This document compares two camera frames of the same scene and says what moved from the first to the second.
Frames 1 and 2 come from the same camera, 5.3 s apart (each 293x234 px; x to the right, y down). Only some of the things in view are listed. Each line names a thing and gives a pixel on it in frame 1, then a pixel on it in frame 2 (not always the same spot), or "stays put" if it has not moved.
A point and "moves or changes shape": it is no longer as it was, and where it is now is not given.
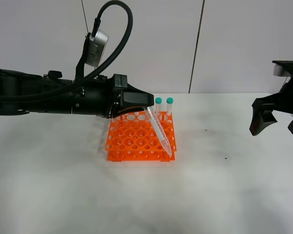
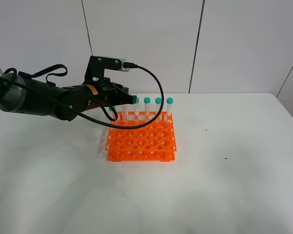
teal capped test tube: [169, 101] stays put
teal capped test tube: [158, 129] moves or changes shape
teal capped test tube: [158, 101] stays put
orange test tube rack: [132, 137] stays put
